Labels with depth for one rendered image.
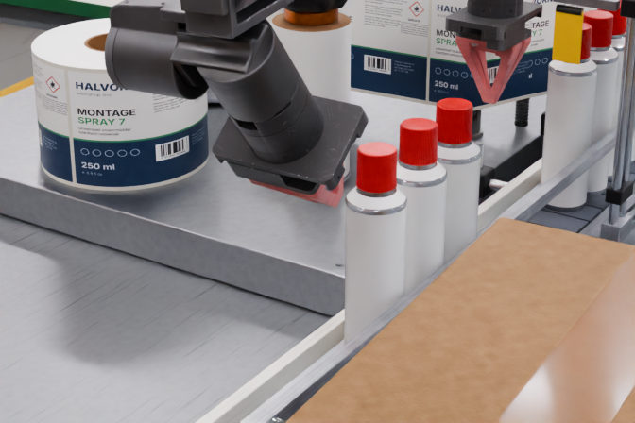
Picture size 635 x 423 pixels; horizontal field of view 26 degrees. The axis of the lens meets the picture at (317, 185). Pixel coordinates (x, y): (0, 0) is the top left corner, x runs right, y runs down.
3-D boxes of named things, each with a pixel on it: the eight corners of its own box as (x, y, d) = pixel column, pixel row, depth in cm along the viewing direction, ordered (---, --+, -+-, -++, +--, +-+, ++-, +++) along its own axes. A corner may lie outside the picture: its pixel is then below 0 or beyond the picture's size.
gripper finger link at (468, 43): (450, 103, 145) (454, 16, 141) (480, 84, 150) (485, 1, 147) (509, 115, 141) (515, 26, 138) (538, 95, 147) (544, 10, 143)
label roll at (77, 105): (107, 117, 178) (100, 8, 172) (240, 144, 169) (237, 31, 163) (6, 170, 162) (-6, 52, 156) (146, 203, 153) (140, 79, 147)
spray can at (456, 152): (435, 288, 134) (442, 90, 126) (483, 301, 132) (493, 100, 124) (408, 309, 130) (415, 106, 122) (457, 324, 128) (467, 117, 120)
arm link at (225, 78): (248, 78, 88) (282, 8, 90) (159, 65, 91) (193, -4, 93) (284, 136, 93) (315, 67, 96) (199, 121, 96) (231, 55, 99)
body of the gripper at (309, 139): (255, 94, 104) (218, 37, 98) (373, 120, 100) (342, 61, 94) (218, 165, 102) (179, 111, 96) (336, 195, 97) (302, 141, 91)
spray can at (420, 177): (402, 313, 130) (407, 109, 122) (451, 328, 127) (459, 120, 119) (373, 336, 126) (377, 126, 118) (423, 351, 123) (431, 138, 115)
